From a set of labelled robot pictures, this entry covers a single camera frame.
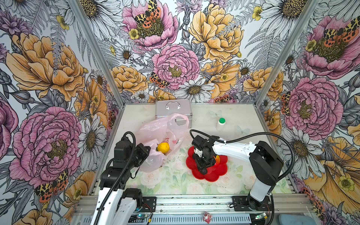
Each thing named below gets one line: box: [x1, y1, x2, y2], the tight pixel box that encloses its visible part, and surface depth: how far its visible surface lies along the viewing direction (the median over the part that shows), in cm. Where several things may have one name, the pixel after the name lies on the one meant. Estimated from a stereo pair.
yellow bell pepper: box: [157, 142, 171, 154], surface depth 91 cm
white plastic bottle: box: [216, 117, 226, 132], surface depth 101 cm
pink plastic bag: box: [135, 113, 190, 173], surface depth 90 cm
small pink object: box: [202, 211, 212, 225], surface depth 68 cm
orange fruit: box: [215, 154, 221, 164], surface depth 88 cm
